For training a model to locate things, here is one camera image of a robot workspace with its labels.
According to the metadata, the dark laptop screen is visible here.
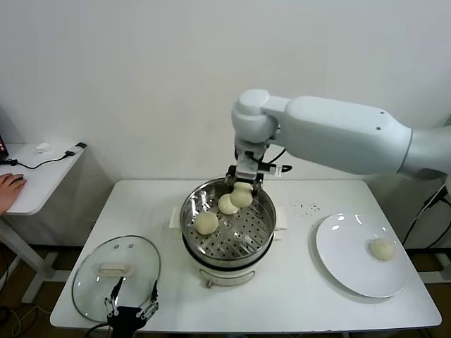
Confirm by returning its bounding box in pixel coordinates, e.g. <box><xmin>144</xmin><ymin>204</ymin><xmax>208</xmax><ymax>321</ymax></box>
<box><xmin>0</xmin><ymin>107</ymin><xmax>11</xmax><ymax>161</ymax></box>

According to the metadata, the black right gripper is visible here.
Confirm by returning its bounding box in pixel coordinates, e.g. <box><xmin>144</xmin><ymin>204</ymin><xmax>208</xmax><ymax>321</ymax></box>
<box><xmin>225</xmin><ymin>151</ymin><xmax>265</xmax><ymax>197</ymax></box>

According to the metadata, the white side table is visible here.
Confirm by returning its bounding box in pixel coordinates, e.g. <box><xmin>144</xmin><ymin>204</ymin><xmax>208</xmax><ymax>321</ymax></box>
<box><xmin>0</xmin><ymin>142</ymin><xmax>88</xmax><ymax>304</ymax></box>

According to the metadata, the white steamed baozi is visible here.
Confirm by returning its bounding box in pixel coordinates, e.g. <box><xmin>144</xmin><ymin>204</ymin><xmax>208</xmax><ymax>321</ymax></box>
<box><xmin>217</xmin><ymin>194</ymin><xmax>240</xmax><ymax>215</ymax></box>
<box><xmin>194</xmin><ymin>211</ymin><xmax>219</xmax><ymax>236</ymax></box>
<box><xmin>230</xmin><ymin>182</ymin><xmax>254</xmax><ymax>208</ymax></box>
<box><xmin>369</xmin><ymin>238</ymin><xmax>395</xmax><ymax>263</ymax></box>

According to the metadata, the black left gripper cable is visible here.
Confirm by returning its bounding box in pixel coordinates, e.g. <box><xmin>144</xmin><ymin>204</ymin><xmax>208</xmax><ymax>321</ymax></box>
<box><xmin>87</xmin><ymin>323</ymin><xmax>113</xmax><ymax>338</ymax></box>

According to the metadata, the round glass pot lid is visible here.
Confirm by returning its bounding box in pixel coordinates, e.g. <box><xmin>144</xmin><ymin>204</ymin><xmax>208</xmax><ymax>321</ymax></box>
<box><xmin>71</xmin><ymin>235</ymin><xmax>161</xmax><ymax>323</ymax></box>

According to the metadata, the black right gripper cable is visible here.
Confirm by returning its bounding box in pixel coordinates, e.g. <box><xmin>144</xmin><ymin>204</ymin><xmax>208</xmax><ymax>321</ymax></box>
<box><xmin>260</xmin><ymin>147</ymin><xmax>287</xmax><ymax>165</ymax></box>

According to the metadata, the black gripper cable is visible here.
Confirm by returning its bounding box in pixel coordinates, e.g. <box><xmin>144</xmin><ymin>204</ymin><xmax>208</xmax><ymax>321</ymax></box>
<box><xmin>260</xmin><ymin>147</ymin><xmax>287</xmax><ymax>165</ymax></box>
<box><xmin>87</xmin><ymin>323</ymin><xmax>113</xmax><ymax>338</ymax></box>

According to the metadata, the person's bare hand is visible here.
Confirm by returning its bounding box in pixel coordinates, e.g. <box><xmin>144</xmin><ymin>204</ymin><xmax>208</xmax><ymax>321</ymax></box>
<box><xmin>0</xmin><ymin>173</ymin><xmax>28</xmax><ymax>215</ymax></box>

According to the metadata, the thin black hanging cable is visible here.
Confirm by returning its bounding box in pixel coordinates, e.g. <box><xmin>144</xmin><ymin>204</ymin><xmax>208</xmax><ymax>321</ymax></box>
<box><xmin>404</xmin><ymin>223</ymin><xmax>451</xmax><ymax>249</ymax></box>

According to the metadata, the white floor cable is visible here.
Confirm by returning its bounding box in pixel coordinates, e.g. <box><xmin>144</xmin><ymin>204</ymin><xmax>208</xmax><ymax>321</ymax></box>
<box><xmin>12</xmin><ymin>304</ymin><xmax>52</xmax><ymax>337</ymax></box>

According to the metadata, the black cable with inline plug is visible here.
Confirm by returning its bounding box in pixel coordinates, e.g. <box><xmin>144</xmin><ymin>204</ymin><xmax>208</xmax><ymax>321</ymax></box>
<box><xmin>401</xmin><ymin>182</ymin><xmax>448</xmax><ymax>247</ymax></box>

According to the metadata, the perforated steel steamer basket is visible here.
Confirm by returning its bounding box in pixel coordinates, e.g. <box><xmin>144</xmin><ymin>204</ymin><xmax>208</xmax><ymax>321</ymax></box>
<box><xmin>180</xmin><ymin>178</ymin><xmax>277</xmax><ymax>263</ymax></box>

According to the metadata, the large white plate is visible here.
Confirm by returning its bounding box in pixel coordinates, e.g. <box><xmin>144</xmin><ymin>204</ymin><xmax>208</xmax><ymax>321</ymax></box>
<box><xmin>315</xmin><ymin>213</ymin><xmax>409</xmax><ymax>299</ymax></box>

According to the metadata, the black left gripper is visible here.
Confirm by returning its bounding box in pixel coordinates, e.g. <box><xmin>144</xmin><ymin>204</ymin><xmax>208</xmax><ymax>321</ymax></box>
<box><xmin>104</xmin><ymin>276</ymin><xmax>159</xmax><ymax>338</ymax></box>

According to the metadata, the white electric cooker pot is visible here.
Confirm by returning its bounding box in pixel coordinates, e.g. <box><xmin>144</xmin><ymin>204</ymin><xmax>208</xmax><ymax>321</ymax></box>
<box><xmin>170</xmin><ymin>206</ymin><xmax>288</xmax><ymax>290</ymax></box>

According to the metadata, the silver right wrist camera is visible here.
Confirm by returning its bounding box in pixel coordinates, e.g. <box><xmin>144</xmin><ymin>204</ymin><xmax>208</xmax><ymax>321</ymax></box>
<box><xmin>260</xmin><ymin>162</ymin><xmax>292</xmax><ymax>176</ymax></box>

